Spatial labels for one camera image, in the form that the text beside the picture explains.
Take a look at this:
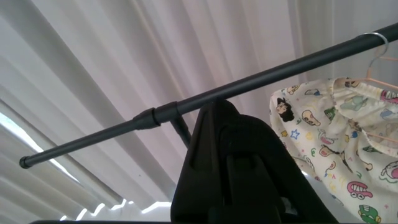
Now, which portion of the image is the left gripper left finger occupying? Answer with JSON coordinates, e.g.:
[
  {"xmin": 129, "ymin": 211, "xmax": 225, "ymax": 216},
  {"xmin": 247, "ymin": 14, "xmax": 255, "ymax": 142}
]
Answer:
[{"xmin": 170, "ymin": 104, "xmax": 224, "ymax": 222}]

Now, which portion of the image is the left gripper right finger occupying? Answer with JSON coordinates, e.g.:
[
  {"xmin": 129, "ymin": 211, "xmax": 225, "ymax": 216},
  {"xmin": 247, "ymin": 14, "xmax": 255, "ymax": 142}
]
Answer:
[{"xmin": 225, "ymin": 152, "xmax": 282, "ymax": 222}]

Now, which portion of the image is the black garment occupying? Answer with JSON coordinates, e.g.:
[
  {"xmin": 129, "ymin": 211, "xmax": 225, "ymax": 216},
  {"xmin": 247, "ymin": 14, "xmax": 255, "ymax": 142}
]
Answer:
[{"xmin": 213, "ymin": 98, "xmax": 338, "ymax": 222}]

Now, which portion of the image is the cream printed garment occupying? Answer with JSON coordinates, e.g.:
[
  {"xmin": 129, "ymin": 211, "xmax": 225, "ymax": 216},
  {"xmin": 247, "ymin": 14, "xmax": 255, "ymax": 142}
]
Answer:
[{"xmin": 269, "ymin": 77, "xmax": 398, "ymax": 224}]

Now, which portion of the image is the black clothes rack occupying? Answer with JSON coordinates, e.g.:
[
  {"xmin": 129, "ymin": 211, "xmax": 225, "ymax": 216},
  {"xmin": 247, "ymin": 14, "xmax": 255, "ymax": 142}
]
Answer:
[{"xmin": 19, "ymin": 22, "xmax": 398, "ymax": 169}]

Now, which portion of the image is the white curtain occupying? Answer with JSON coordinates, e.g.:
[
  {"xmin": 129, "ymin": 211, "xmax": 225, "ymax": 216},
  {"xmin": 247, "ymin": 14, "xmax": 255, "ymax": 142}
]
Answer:
[{"xmin": 0, "ymin": 0, "xmax": 398, "ymax": 222}]

